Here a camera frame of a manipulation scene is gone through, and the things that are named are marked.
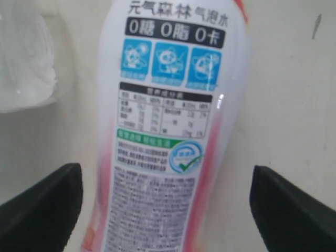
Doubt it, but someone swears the pink peach soda bottle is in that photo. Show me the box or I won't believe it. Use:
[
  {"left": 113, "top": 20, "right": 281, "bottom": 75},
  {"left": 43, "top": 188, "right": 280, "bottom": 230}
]
[{"left": 80, "top": 1, "right": 250, "bottom": 251}]

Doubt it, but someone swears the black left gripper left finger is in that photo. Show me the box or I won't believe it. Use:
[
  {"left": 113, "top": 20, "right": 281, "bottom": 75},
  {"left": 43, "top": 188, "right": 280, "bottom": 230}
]
[{"left": 1, "top": 163, "right": 83, "bottom": 251}]

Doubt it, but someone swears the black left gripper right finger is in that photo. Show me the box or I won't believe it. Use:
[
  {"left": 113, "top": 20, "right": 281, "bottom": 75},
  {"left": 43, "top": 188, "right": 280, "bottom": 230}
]
[{"left": 249, "top": 165, "right": 335, "bottom": 251}]

